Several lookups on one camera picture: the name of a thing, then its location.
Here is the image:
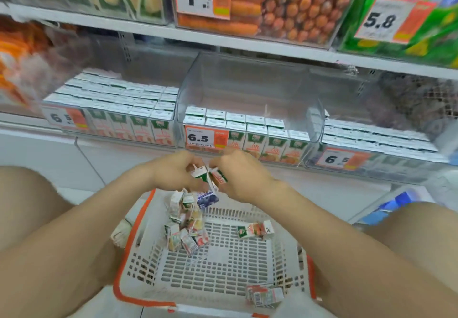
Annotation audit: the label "person's left hand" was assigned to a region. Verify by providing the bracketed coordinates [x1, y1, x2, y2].
[150, 150, 210, 193]

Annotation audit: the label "person's right hand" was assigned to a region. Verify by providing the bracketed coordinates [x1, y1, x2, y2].
[209, 148, 277, 204]

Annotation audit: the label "juice carton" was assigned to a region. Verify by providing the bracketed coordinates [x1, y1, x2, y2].
[208, 166, 229, 186]
[190, 165, 220, 211]

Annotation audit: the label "bin of juice cartons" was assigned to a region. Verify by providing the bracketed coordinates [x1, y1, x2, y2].
[42, 68, 180, 148]
[319, 109, 450, 172]
[182, 105, 312, 167]

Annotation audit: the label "pile of small juice cartons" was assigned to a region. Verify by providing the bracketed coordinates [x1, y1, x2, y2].
[164, 188, 286, 308]

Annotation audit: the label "white shopping basket orange handles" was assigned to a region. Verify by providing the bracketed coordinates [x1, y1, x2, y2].
[113, 185, 320, 318]

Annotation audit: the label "person's left forearm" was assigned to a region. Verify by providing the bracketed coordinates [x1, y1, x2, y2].
[0, 171, 158, 318]

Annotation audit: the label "person's right forearm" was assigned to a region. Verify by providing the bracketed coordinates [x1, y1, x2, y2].
[256, 180, 458, 318]

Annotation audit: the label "person's left white shoe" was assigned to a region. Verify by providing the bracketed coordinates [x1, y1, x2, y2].
[109, 218, 135, 249]

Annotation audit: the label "person's left leg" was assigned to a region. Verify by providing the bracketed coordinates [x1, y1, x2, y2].
[0, 165, 126, 293]

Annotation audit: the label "person's leg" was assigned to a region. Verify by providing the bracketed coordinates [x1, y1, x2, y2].
[0, 165, 126, 293]
[361, 201, 458, 295]

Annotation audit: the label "person's right leg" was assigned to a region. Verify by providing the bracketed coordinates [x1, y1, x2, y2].
[361, 201, 458, 295]

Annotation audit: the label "blue plastic packet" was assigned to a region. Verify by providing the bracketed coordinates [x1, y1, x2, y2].
[378, 191, 411, 212]

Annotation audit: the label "stack of pink snack packets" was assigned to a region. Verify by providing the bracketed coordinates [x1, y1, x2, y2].
[7, 24, 90, 107]

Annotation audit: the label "stack of orange sausages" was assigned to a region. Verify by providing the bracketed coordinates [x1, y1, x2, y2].
[177, 0, 362, 45]

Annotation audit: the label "heap of orange snack packets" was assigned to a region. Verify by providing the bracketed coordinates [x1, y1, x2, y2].
[0, 17, 47, 106]

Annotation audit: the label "stack of green packets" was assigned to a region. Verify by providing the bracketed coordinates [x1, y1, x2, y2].
[338, 0, 458, 67]

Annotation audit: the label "blue panel wire basket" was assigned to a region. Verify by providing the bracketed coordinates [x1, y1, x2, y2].
[352, 189, 430, 226]

